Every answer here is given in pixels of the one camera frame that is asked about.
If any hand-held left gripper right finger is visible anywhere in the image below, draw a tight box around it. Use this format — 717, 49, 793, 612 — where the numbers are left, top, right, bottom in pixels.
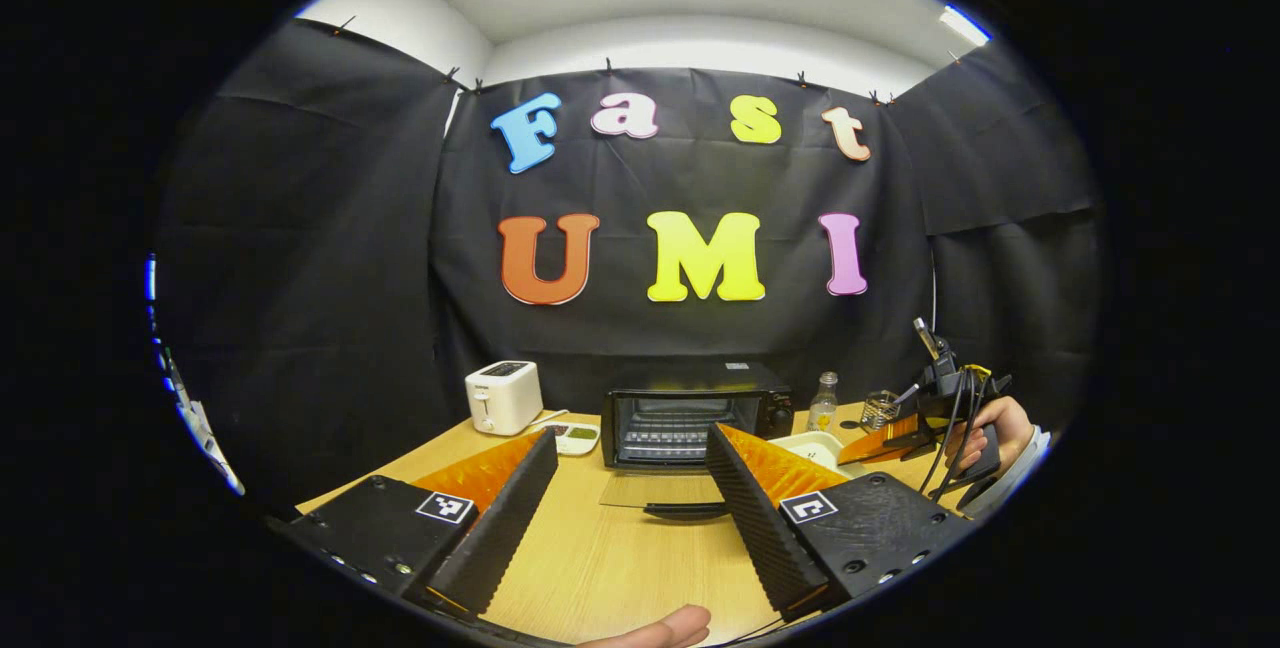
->
705, 423, 976, 624

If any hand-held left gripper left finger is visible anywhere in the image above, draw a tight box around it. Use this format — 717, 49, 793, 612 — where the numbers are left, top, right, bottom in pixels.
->
265, 428, 559, 619

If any white food tray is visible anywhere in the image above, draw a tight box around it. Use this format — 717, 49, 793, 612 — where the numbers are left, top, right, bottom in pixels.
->
770, 431, 851, 474

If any black electric oven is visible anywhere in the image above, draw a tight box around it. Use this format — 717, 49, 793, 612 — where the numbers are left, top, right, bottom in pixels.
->
600, 361, 796, 521

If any clear plastic bottle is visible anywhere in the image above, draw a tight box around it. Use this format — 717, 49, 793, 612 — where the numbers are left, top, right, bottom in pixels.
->
806, 372, 839, 432

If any white divided dish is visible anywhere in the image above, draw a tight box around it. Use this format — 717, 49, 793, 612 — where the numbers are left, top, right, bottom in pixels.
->
545, 420, 601, 457

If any white toaster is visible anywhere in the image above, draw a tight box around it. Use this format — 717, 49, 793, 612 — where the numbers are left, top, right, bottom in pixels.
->
465, 360, 544, 436

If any black backdrop cloth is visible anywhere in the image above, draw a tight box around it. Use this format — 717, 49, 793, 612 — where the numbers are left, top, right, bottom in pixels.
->
150, 16, 1106, 509

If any small ceiling light panel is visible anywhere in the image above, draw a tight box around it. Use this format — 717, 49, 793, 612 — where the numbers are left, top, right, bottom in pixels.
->
938, 5, 991, 47

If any black cable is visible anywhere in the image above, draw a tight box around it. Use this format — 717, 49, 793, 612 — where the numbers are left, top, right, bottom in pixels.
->
918, 366, 993, 501

